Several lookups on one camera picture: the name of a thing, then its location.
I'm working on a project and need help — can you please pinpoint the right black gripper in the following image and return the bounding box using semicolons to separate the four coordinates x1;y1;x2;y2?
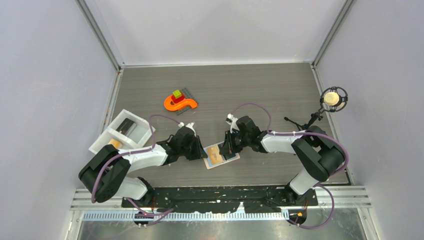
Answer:
219;130;251;155

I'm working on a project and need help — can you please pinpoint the black credit card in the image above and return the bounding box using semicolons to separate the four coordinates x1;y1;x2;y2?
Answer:
116;118;137;136

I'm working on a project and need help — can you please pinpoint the white divided tray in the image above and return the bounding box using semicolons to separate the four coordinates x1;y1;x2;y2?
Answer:
88;109;156;154

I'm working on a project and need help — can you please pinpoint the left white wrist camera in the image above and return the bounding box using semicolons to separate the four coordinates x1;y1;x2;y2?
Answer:
178;122;196;133

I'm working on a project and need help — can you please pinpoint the microphone on tripod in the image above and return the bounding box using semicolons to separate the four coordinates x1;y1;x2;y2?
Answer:
284;86;349;131

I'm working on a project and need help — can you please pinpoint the grey studded baseplate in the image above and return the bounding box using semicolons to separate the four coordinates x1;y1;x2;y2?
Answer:
175;87;198;116

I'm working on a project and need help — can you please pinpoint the orange card in tray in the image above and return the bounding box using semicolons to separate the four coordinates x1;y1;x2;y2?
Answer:
108;139;122;149

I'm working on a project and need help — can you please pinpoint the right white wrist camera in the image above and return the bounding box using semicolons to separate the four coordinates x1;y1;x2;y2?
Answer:
225;113;239;133

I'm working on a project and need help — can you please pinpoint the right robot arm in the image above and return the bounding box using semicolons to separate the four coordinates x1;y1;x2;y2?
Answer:
220;114;348;205

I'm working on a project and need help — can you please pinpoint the green toy block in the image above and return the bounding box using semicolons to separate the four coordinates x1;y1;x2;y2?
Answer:
172;89;183;99

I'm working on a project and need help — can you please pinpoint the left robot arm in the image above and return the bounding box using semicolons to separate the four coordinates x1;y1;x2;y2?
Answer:
78;126;208;207

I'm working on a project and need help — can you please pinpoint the white slotted cable duct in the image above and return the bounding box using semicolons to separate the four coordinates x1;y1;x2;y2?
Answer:
82;209;289;222

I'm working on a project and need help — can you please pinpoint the tan card holder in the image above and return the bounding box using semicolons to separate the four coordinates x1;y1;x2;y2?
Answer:
203;141;240;170

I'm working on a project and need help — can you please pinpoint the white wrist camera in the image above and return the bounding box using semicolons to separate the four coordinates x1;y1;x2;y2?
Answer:
225;113;239;133
178;122;196;133

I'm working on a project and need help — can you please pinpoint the orange curved toy track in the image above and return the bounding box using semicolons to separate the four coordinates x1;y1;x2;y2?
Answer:
163;95;198;112

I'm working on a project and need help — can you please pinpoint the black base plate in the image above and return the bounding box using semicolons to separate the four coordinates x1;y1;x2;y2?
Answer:
121;185;318;214

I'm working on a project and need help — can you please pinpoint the red toy block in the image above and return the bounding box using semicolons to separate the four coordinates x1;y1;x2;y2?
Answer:
171;91;185;104

